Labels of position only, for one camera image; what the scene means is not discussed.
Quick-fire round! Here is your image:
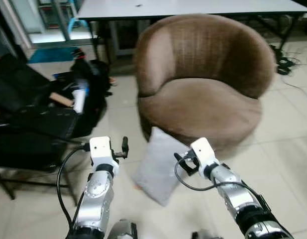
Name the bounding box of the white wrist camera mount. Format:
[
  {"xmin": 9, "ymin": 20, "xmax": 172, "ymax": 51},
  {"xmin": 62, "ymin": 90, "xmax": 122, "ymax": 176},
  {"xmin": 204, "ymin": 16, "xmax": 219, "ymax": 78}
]
[
  {"xmin": 190, "ymin": 138, "xmax": 219, "ymax": 174},
  {"xmin": 89, "ymin": 136, "xmax": 119, "ymax": 170}
]

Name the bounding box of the black chair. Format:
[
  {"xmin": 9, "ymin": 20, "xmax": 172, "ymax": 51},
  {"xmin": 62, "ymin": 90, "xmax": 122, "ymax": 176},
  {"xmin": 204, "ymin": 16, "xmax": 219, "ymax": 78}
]
[{"xmin": 0, "ymin": 54, "xmax": 82, "ymax": 206}]

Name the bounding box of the white box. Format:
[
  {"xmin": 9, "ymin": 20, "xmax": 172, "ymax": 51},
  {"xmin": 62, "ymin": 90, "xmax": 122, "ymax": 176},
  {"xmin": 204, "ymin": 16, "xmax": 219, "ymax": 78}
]
[{"xmin": 72, "ymin": 82, "xmax": 90, "ymax": 115}]

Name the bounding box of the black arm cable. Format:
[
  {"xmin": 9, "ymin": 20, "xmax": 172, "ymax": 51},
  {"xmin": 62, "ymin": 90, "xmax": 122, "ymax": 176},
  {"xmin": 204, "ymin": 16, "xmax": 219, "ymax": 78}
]
[
  {"xmin": 174, "ymin": 159, "xmax": 266, "ymax": 210},
  {"xmin": 57, "ymin": 142, "xmax": 91, "ymax": 231}
]

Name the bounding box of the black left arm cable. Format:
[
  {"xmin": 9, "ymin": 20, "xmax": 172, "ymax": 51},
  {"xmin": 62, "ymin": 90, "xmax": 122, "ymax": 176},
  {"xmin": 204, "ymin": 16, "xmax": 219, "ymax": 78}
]
[{"xmin": 57, "ymin": 142, "xmax": 91, "ymax": 231}]

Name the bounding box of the glass door cabinet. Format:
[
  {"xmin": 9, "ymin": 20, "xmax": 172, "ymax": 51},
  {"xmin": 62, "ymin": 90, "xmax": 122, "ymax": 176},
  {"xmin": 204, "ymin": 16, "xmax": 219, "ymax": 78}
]
[{"xmin": 4, "ymin": 0, "xmax": 97, "ymax": 48}]

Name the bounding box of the grey pillow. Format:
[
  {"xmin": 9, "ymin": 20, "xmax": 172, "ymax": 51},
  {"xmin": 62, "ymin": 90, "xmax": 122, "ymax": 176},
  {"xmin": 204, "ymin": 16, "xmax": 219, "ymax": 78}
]
[{"xmin": 132, "ymin": 126, "xmax": 192, "ymax": 207}]

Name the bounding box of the wooden block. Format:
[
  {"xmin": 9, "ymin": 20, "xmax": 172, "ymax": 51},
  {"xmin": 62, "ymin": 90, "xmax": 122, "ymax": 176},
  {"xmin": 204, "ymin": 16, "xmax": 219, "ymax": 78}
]
[{"xmin": 49, "ymin": 92, "xmax": 75, "ymax": 108}]

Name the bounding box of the black red handled tool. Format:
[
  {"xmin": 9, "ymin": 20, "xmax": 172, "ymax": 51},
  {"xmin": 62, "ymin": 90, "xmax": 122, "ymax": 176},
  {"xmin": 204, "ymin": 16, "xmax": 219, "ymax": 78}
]
[{"xmin": 70, "ymin": 48, "xmax": 94, "ymax": 75}]

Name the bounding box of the silver left robot leg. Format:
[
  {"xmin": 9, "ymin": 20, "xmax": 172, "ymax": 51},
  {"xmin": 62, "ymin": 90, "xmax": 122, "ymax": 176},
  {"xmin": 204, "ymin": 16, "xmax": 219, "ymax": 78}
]
[{"xmin": 107, "ymin": 219, "xmax": 139, "ymax": 239}]

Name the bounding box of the white long table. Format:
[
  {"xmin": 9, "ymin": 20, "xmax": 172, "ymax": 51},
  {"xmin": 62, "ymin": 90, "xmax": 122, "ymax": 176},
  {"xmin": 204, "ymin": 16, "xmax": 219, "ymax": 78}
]
[{"xmin": 76, "ymin": 0, "xmax": 307, "ymax": 60}]

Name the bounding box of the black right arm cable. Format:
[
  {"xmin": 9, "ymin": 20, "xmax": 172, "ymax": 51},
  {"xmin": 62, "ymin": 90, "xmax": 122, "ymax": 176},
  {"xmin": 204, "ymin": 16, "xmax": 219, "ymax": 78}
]
[{"xmin": 174, "ymin": 159, "xmax": 266, "ymax": 210}]

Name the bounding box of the brown velvet round armchair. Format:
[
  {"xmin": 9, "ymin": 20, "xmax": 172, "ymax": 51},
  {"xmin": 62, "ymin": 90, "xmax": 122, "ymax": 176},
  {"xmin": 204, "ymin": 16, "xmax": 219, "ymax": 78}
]
[{"xmin": 133, "ymin": 13, "xmax": 277, "ymax": 152}]

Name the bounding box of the blue floor mat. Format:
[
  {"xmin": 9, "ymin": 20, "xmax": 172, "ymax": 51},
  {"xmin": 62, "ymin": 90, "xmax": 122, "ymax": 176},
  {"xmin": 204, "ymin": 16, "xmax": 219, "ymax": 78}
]
[{"xmin": 28, "ymin": 46, "xmax": 79, "ymax": 64}]

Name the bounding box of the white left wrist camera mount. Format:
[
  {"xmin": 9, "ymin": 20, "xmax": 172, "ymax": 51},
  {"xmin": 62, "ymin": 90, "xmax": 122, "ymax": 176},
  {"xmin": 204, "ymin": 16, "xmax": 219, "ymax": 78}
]
[{"xmin": 89, "ymin": 136, "xmax": 119, "ymax": 170}]

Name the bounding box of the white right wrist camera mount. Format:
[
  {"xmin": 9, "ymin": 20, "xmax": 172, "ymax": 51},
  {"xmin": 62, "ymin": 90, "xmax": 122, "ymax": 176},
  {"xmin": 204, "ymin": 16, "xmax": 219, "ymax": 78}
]
[{"xmin": 190, "ymin": 138, "xmax": 219, "ymax": 174}]

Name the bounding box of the black router with plugs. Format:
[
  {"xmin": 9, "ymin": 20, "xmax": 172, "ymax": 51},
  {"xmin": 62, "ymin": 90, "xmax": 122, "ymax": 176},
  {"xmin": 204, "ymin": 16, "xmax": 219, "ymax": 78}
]
[{"xmin": 276, "ymin": 45, "xmax": 299, "ymax": 76}]

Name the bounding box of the black floor cable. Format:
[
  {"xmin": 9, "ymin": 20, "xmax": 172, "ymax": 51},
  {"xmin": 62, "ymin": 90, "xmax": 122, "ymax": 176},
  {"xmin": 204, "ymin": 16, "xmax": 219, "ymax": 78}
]
[{"xmin": 280, "ymin": 50, "xmax": 307, "ymax": 100}]

